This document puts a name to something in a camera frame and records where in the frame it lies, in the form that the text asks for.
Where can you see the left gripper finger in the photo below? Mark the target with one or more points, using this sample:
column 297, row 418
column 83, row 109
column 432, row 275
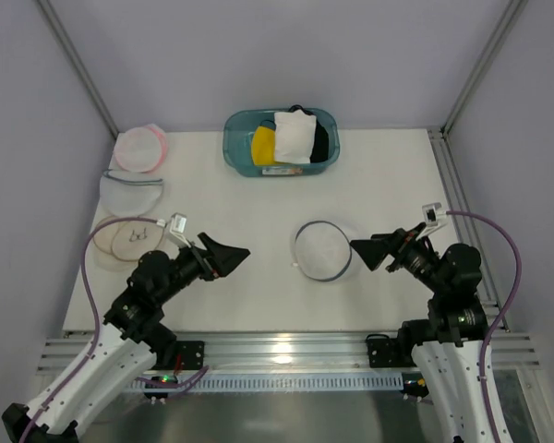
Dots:
column 214, row 248
column 225, row 259

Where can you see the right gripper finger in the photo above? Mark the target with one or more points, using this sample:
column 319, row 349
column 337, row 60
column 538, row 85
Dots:
column 385, row 239
column 372, row 255

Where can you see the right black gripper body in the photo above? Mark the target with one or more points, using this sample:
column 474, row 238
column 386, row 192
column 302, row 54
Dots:
column 398, row 251

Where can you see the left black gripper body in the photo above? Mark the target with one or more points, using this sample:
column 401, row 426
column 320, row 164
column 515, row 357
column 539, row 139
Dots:
column 204, row 262

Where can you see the white mesh bag blue zipper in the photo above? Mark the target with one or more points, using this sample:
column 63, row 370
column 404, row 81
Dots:
column 321, row 251

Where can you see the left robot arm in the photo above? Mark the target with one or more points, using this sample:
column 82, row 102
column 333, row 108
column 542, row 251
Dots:
column 128, row 340

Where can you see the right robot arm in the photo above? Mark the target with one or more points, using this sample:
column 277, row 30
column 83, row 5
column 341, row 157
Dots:
column 451, row 346

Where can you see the beige trimmed mesh bag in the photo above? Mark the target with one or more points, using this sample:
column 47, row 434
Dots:
column 119, row 246

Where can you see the blue trimmed flat mesh bag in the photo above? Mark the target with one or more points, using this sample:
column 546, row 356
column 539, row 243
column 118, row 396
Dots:
column 129, row 194

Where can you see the black bra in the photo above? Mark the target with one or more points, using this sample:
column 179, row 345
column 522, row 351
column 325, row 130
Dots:
column 320, row 150

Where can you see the yellow bra pad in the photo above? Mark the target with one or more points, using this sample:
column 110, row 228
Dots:
column 263, row 147

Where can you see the pink trimmed mesh bag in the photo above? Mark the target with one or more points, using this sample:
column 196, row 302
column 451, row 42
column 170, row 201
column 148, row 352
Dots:
column 141, row 149

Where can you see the white folded bra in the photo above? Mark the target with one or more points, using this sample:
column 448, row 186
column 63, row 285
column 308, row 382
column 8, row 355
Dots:
column 294, row 137

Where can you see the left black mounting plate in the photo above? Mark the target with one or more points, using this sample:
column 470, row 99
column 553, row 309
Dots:
column 188, row 355

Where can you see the black mounting plate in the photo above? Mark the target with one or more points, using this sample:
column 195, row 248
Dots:
column 188, row 355
column 383, row 351

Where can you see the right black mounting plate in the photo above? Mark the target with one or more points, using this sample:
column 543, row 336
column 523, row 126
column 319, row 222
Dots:
column 383, row 351

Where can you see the teal plastic basin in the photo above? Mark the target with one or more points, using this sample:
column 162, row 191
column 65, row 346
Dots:
column 238, row 132

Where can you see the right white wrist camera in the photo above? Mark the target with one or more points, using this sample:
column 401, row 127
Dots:
column 435, row 218

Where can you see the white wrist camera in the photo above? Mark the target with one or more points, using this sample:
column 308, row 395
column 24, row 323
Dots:
column 435, row 218
column 175, row 230

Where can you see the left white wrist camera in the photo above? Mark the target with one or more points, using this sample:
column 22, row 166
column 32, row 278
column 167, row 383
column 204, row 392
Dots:
column 175, row 230

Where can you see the aluminium front rail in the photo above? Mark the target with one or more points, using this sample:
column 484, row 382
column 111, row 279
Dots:
column 265, row 352

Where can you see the white slotted cable duct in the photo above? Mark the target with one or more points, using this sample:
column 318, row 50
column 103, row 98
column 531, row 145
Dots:
column 299, row 382

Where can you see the right rear frame post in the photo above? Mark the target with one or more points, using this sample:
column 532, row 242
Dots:
column 497, row 38

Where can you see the frame post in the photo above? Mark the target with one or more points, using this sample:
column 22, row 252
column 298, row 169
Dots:
column 497, row 38
column 61, row 36

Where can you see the left rear frame post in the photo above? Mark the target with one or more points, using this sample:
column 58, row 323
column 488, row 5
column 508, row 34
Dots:
column 61, row 36

